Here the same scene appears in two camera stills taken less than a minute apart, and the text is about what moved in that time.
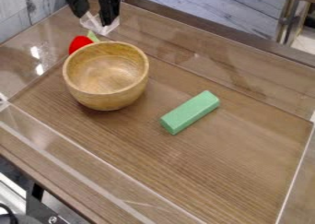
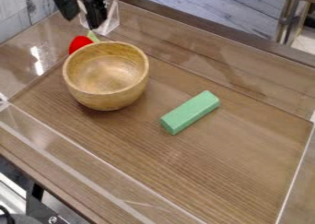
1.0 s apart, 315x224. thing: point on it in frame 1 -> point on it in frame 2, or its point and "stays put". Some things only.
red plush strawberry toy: x=81 y=41 stays put
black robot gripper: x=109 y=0 -> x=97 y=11
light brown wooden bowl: x=106 y=75 stays put
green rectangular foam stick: x=189 y=112 stays put
